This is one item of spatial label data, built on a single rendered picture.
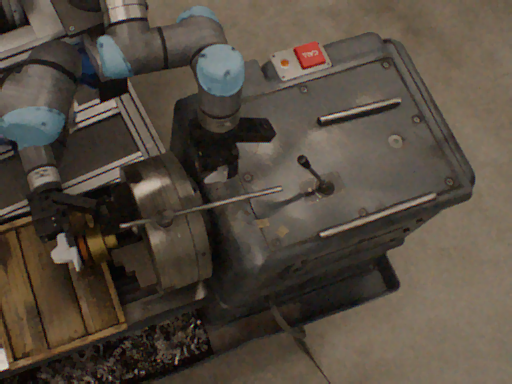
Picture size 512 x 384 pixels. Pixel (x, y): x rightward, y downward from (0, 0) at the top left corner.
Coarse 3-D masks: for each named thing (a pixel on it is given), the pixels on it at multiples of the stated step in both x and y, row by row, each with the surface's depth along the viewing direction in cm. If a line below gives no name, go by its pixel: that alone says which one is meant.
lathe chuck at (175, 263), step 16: (144, 160) 149; (160, 160) 146; (144, 176) 142; (160, 176) 141; (144, 192) 139; (160, 192) 139; (144, 208) 137; (160, 208) 137; (176, 208) 138; (144, 224) 136; (176, 224) 137; (144, 240) 155; (160, 240) 136; (176, 240) 137; (160, 256) 137; (176, 256) 138; (192, 256) 140; (160, 272) 139; (176, 272) 141; (192, 272) 143; (176, 288) 148
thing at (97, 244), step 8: (88, 232) 147; (96, 232) 147; (104, 232) 148; (80, 240) 146; (88, 240) 146; (96, 240) 146; (104, 240) 147; (112, 240) 147; (80, 248) 145; (88, 248) 146; (96, 248) 145; (104, 248) 145; (112, 248) 147; (80, 256) 146; (88, 256) 146; (96, 256) 146; (104, 256) 147; (88, 264) 148
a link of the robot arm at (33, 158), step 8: (48, 144) 157; (24, 152) 154; (32, 152) 153; (40, 152) 153; (48, 152) 155; (24, 160) 154; (32, 160) 152; (40, 160) 152; (48, 160) 153; (24, 168) 154; (32, 168) 152; (40, 168) 154; (56, 168) 155
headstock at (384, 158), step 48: (336, 48) 154; (384, 48) 155; (192, 96) 146; (288, 96) 148; (336, 96) 149; (384, 96) 150; (240, 144) 142; (288, 144) 143; (336, 144) 144; (384, 144) 145; (432, 144) 146; (240, 192) 138; (288, 192) 139; (336, 192) 140; (384, 192) 140; (240, 240) 135; (288, 240) 135; (336, 240) 136; (384, 240) 161; (240, 288) 146
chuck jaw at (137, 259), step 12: (120, 252) 147; (132, 252) 147; (144, 252) 147; (120, 264) 149; (132, 264) 146; (144, 264) 146; (144, 276) 145; (156, 276) 145; (144, 288) 145; (168, 288) 148
